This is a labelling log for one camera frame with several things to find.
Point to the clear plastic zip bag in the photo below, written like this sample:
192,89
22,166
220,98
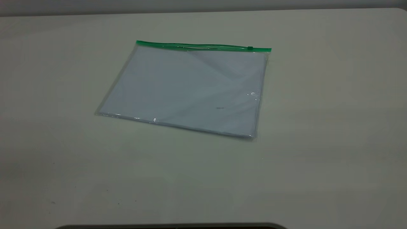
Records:
190,47

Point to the white table cloth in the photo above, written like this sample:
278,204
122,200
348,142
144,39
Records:
318,143

